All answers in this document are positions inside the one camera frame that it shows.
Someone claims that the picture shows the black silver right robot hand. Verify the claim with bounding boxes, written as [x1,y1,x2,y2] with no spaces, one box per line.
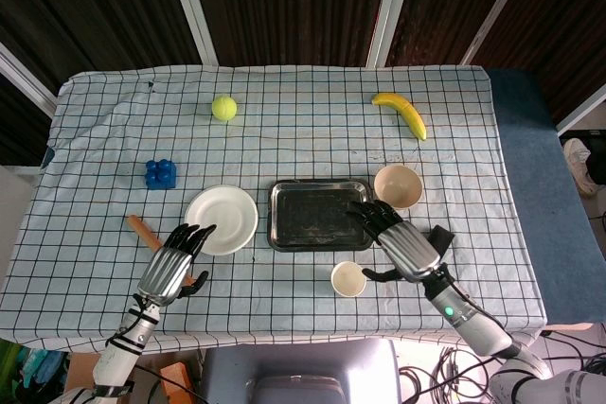
[345,200,442,285]

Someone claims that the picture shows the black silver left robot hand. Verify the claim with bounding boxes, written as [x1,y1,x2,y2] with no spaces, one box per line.
[136,222,218,307]

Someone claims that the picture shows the beige bowl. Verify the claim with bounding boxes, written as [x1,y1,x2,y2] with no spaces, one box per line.
[373,164,423,210]

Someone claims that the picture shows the white round plate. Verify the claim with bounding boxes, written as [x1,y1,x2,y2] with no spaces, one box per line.
[184,184,259,256]

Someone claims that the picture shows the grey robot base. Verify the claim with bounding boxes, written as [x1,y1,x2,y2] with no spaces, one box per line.
[201,337,403,404]

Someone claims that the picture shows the white paper cup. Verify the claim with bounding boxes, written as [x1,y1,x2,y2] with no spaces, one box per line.
[330,260,367,298]

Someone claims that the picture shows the metal rectangular tray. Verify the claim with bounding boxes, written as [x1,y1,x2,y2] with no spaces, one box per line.
[267,178,375,253]

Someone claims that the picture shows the black rectangular block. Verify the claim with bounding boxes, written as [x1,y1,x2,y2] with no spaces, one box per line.
[423,226,456,259]

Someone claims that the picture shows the brown wooden stick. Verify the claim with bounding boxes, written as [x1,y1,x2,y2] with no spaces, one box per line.
[125,214,196,288]

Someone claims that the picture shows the blue building block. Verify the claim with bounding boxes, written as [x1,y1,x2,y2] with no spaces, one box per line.
[144,159,179,190]

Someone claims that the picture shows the orange box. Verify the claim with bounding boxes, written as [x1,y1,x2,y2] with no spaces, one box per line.
[158,361,198,404]

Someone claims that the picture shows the brown cardboard box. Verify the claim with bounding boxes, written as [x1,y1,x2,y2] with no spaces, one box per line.
[65,352,103,389]

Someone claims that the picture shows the yellow banana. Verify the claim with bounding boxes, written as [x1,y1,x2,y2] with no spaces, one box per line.
[370,92,428,142]

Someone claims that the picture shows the light blue checked tablecloth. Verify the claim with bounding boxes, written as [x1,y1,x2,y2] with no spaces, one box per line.
[0,62,550,353]

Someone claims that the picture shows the green blue bag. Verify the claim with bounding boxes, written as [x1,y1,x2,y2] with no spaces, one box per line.
[0,340,72,391]

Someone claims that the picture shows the yellow tennis ball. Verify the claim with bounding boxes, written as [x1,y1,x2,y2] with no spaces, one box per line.
[211,95,239,122]

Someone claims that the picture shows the white shoe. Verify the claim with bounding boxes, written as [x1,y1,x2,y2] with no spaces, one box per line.
[561,137,597,197]

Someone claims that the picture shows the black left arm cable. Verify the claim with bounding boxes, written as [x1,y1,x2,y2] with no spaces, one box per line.
[104,293,149,349]

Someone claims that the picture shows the black floor cables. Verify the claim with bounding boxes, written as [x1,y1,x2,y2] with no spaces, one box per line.
[397,323,606,404]

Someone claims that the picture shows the white partition post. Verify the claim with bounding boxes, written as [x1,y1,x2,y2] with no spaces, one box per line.
[556,95,606,136]
[0,42,58,117]
[366,0,419,69]
[163,0,220,66]
[461,0,540,65]

